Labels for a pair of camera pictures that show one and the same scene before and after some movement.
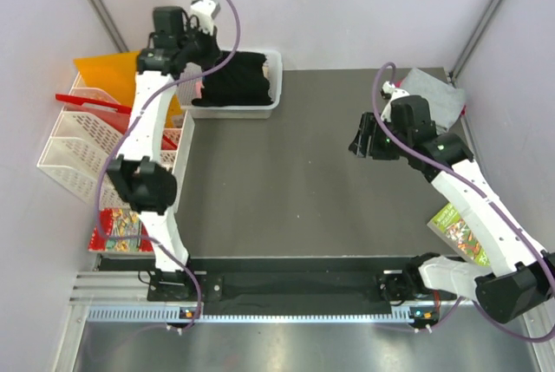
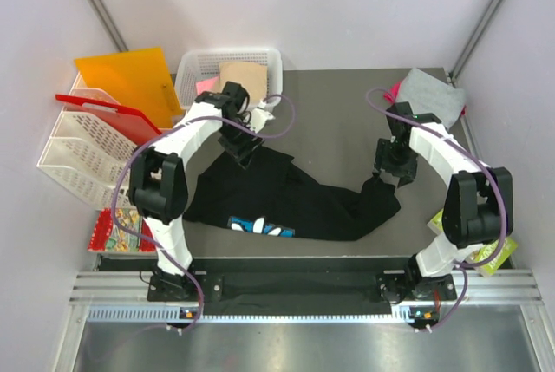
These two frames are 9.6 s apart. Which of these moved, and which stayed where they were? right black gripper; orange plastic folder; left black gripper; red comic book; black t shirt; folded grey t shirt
Moved: black t shirt; left black gripper; right black gripper
Stayed: folded grey t shirt; red comic book; orange plastic folder
